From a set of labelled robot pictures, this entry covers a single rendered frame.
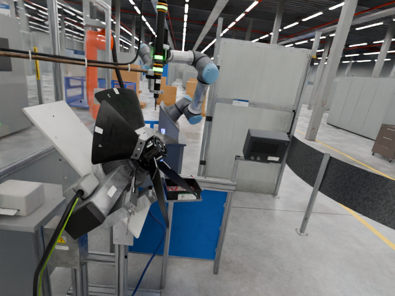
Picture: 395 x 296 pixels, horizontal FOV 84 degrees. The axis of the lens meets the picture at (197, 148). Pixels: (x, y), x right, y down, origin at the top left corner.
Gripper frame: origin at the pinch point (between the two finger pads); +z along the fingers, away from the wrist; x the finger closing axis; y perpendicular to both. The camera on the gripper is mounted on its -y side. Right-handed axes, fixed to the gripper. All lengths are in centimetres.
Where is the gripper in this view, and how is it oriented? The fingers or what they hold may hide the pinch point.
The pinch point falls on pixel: (157, 44)
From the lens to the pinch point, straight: 106.9
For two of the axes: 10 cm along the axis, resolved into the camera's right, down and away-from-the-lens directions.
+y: -1.2, 9.4, 3.2
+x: -9.9, -1.2, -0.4
